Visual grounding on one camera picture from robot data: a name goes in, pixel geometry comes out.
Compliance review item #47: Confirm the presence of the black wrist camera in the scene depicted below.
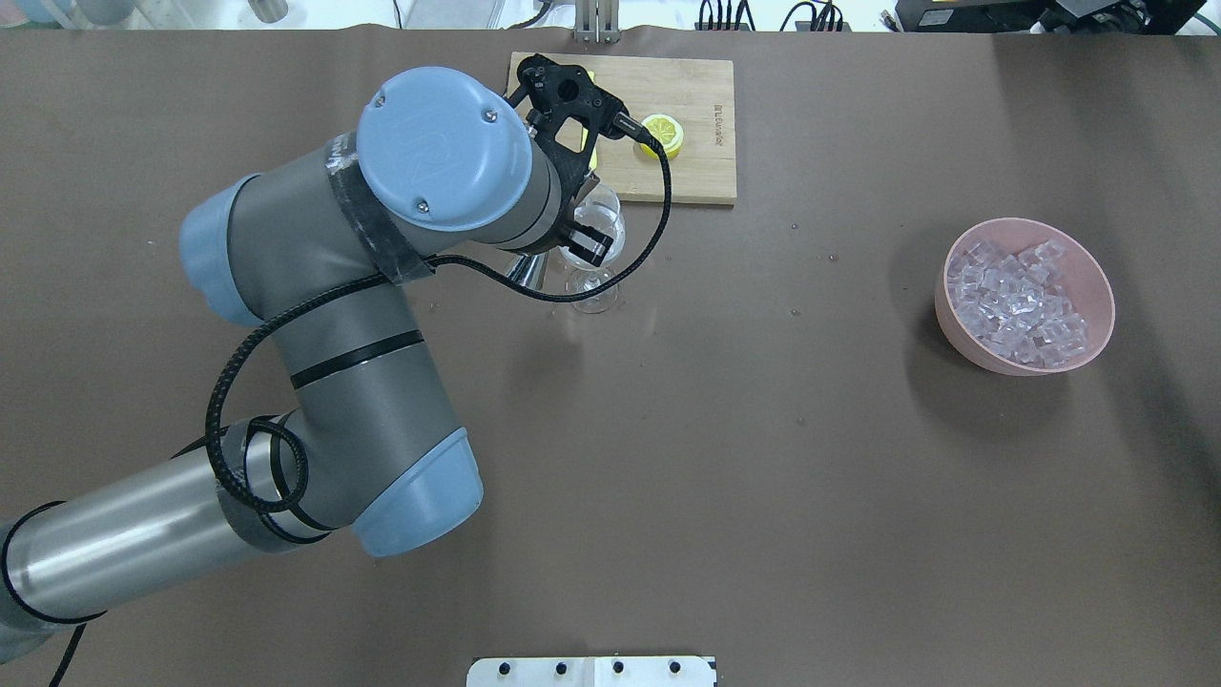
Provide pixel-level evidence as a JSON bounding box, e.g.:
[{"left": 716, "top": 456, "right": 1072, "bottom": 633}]
[{"left": 507, "top": 52, "right": 662, "bottom": 196}]

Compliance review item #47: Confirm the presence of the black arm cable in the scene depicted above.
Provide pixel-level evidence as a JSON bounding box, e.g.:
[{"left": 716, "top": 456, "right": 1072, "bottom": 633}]
[{"left": 0, "top": 120, "right": 673, "bottom": 687}]

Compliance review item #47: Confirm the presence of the steel cocktail jigger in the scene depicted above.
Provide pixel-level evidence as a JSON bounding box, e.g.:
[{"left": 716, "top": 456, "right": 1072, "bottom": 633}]
[{"left": 505, "top": 253, "right": 549, "bottom": 290}]

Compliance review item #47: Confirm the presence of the aluminium frame post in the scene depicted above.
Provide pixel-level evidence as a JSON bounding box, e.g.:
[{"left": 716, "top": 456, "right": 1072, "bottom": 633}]
[{"left": 574, "top": 0, "right": 621, "bottom": 45}]

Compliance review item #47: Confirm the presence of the bamboo cutting board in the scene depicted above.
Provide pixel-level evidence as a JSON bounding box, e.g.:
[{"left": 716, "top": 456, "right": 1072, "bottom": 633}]
[{"left": 545, "top": 52, "right": 737, "bottom": 207}]

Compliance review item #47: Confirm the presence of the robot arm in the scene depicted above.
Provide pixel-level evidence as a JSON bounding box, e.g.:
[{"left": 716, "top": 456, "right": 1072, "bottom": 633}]
[{"left": 2, "top": 66, "right": 570, "bottom": 663}]

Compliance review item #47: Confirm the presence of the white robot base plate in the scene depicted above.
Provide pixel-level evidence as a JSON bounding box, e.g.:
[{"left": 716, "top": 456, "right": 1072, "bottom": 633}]
[{"left": 466, "top": 654, "right": 719, "bottom": 686}]

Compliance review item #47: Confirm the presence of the clear wine glass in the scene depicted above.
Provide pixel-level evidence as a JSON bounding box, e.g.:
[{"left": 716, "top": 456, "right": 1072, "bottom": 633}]
[{"left": 559, "top": 182, "right": 628, "bottom": 293}]

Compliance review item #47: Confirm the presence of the yellow lemon half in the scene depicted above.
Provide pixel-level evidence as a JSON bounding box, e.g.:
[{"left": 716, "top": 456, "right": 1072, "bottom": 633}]
[{"left": 641, "top": 113, "right": 685, "bottom": 161}]

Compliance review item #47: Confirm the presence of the brown table mat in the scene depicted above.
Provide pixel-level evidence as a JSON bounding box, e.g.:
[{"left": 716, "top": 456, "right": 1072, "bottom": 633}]
[{"left": 2, "top": 26, "right": 1219, "bottom": 686}]

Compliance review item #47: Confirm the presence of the pink bowl of ice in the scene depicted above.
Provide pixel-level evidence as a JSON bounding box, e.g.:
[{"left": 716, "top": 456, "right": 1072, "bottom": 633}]
[{"left": 935, "top": 218, "right": 1116, "bottom": 377}]

